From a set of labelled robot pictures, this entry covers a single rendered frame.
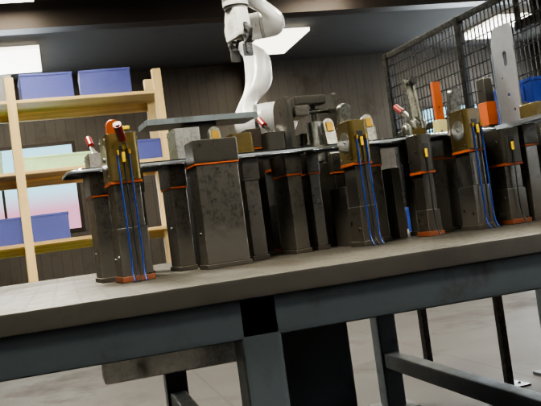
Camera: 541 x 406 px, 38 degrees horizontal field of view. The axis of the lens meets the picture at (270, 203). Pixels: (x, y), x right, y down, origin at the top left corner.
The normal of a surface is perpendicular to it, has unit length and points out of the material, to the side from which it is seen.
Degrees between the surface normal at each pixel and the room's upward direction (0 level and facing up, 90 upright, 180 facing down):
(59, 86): 90
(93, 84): 90
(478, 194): 90
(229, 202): 90
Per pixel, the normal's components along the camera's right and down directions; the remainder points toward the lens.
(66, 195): 0.25, -0.06
